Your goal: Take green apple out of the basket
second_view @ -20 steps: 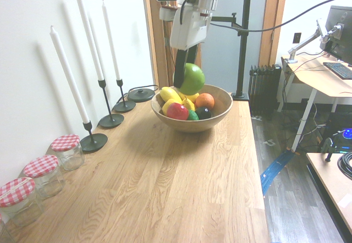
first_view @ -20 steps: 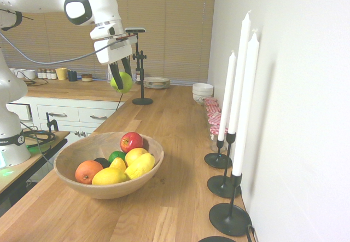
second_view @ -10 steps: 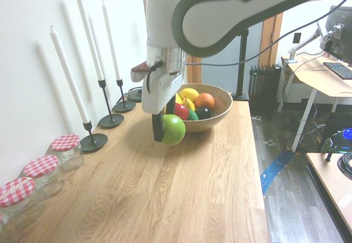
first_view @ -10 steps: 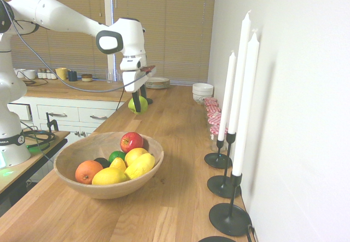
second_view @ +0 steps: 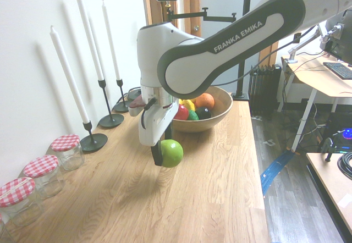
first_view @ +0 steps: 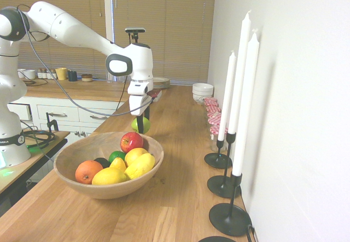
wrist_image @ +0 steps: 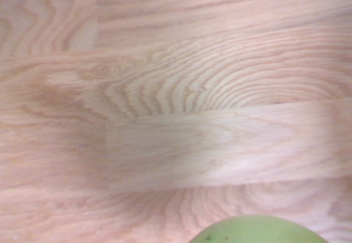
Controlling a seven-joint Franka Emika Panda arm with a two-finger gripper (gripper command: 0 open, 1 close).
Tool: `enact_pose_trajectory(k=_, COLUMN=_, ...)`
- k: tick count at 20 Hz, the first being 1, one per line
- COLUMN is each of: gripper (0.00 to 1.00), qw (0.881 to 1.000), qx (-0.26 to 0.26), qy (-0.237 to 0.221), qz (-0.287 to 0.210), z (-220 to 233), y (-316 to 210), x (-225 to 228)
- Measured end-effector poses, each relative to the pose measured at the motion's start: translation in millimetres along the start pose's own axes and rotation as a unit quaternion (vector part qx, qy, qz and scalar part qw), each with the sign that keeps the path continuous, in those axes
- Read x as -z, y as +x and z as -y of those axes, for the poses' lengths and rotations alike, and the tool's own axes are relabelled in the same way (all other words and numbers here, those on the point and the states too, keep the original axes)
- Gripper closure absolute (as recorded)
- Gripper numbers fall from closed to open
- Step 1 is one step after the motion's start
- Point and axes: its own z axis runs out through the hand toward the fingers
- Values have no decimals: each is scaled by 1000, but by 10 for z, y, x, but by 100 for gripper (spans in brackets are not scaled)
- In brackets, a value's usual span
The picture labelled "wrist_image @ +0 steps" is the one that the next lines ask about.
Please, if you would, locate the green apple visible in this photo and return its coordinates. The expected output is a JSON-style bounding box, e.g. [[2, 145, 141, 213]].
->
[[188, 214, 330, 243]]

